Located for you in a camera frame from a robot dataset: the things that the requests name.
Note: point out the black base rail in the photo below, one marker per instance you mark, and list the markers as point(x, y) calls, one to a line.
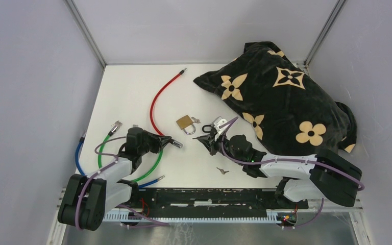
point(210, 202)

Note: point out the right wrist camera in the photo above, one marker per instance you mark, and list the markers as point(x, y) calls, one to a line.
point(220, 124)

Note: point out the black padlock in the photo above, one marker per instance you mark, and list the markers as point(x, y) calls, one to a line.
point(207, 129)

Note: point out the black floral blanket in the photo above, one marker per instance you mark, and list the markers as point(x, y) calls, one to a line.
point(289, 112)

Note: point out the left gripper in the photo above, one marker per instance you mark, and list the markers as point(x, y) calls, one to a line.
point(160, 142)

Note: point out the large padlock keys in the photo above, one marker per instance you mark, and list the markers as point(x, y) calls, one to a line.
point(195, 120)

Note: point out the red cable lock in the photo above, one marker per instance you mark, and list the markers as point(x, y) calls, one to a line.
point(153, 103)

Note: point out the blue cable lock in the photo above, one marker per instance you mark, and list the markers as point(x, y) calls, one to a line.
point(80, 170)

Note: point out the large brass padlock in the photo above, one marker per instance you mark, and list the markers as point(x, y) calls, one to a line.
point(186, 124)

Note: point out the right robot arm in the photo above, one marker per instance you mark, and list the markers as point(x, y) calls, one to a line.
point(325, 175)

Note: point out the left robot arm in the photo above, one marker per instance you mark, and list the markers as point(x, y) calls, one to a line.
point(88, 198)

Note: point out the small padlock keys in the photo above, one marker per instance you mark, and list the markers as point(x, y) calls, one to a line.
point(222, 171)

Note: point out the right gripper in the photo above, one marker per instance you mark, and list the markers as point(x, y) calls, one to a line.
point(210, 141)

